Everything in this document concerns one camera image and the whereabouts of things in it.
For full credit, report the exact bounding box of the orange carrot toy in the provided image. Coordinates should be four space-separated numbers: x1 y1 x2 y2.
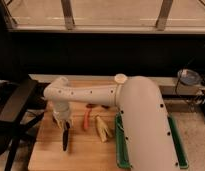
83 108 92 131

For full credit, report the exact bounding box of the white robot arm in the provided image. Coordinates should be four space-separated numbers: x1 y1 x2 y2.
44 76 180 171

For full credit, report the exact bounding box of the red brown food toy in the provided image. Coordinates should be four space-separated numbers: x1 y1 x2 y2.
86 104 96 108

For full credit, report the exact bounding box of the wooden cutting board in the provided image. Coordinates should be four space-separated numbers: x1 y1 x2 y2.
27 80 130 171

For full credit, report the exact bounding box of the white cup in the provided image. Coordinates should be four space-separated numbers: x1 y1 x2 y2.
114 73 128 84

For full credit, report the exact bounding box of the green plastic tray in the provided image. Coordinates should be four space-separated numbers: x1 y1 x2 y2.
115 114 189 169

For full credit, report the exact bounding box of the grey round device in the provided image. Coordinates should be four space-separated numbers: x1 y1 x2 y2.
177 69 202 86

